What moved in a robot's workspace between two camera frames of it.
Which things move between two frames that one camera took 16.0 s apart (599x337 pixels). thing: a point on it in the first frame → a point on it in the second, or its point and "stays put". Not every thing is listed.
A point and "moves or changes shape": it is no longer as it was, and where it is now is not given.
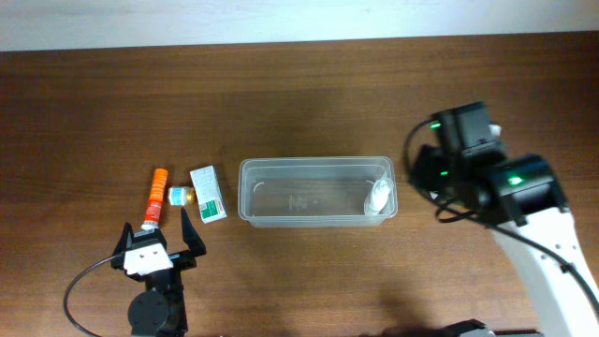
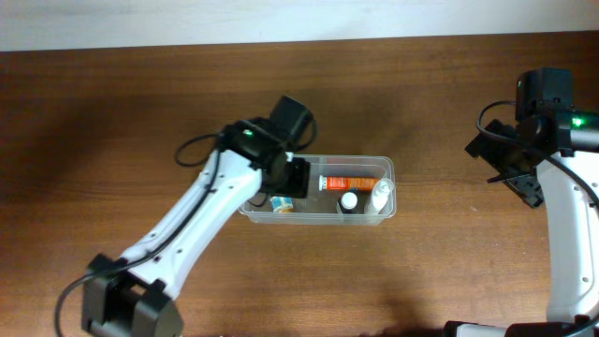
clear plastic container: [317, 192] stays put
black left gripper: [186, 259] → [300, 187]
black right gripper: [426, 160] → [488, 147]
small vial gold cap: [181, 196] moves or changes shape
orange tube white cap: [152, 219] → [346, 183]
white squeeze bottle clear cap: [380, 197] stays put
